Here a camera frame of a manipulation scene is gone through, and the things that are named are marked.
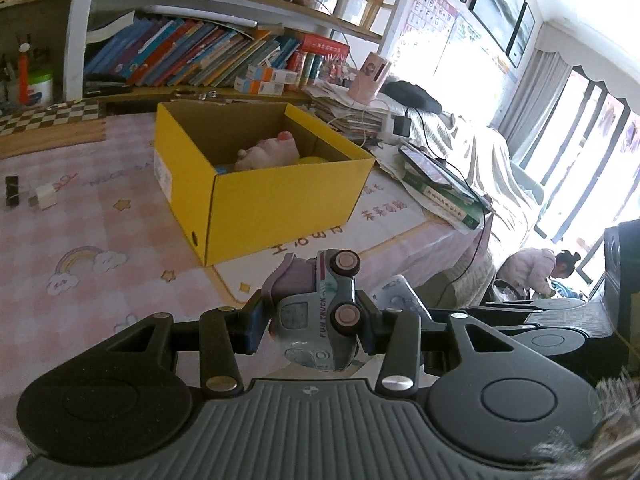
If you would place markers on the blue toy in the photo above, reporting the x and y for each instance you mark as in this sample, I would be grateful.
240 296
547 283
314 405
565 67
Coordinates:
225 168

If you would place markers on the pale green toy truck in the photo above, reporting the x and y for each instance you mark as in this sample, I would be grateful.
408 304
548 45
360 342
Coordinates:
310 320

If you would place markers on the pile of papers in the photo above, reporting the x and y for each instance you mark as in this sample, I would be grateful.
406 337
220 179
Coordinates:
345 115

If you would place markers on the black power adapter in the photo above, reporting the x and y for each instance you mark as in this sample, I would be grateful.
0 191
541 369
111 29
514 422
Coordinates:
401 126

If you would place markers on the alphabet wall poster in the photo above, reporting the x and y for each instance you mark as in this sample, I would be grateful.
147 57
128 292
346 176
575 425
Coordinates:
430 15

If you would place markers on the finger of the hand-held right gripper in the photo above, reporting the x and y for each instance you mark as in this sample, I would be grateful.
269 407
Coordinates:
500 311
515 330

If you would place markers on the white jar with green label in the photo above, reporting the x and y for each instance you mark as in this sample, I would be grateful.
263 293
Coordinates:
41 90

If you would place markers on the orange white medicine box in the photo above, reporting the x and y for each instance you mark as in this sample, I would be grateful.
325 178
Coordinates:
260 72
247 84
273 87
286 76

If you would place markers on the pink checked tablecloth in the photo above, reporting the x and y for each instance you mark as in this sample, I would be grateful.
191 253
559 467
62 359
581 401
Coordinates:
100 230

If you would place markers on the white blue plastic packet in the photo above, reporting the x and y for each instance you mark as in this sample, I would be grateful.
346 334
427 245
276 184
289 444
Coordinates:
400 295

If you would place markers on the green book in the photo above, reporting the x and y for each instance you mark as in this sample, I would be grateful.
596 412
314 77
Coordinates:
445 207

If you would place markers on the yellow cardboard box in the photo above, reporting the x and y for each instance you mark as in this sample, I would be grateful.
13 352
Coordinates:
280 205

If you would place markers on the white wooden bookshelf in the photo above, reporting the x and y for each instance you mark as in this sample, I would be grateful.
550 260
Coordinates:
80 35

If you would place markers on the orange tube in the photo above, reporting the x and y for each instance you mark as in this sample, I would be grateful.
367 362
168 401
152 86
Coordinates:
23 75

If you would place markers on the black tablet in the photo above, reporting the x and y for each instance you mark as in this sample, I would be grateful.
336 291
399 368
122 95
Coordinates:
440 172

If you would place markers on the row of colourful books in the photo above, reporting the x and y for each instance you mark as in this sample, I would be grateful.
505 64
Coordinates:
175 55

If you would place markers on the wooden chessboard box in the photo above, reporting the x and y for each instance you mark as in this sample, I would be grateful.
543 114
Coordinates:
50 117

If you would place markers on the black clip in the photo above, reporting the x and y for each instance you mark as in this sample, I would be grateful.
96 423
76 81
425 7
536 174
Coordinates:
12 192

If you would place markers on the pink white plush toy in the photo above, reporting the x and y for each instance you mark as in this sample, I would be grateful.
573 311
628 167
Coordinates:
270 152

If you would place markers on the grey quilted sofa cover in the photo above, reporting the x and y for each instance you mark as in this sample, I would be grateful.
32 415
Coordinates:
495 170

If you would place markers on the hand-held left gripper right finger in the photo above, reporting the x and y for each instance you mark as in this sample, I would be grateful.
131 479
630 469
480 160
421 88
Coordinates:
369 330

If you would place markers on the black cloth bundle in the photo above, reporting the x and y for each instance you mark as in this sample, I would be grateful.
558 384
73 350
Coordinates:
415 97

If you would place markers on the red flat box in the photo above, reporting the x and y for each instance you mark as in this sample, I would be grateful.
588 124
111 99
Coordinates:
322 44

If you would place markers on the pink pen holder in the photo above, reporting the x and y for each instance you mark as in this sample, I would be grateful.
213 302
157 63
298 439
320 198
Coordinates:
367 80

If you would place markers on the white charger plug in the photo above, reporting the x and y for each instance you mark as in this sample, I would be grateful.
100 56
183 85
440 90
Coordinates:
46 197

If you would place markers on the white pen cup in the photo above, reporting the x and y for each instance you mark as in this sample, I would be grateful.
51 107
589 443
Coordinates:
352 9

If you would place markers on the bundle of colourful pens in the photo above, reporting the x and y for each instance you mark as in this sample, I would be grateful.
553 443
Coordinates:
337 72

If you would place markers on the grey furry cloth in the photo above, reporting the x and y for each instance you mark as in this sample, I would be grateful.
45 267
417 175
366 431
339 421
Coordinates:
615 410

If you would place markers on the white scalloped curtain valance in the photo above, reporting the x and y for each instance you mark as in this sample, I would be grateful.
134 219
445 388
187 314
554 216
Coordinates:
600 55

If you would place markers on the grey curtain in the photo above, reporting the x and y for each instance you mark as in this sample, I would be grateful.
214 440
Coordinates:
545 105

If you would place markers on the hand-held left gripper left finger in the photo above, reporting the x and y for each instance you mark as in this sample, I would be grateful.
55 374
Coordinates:
255 330

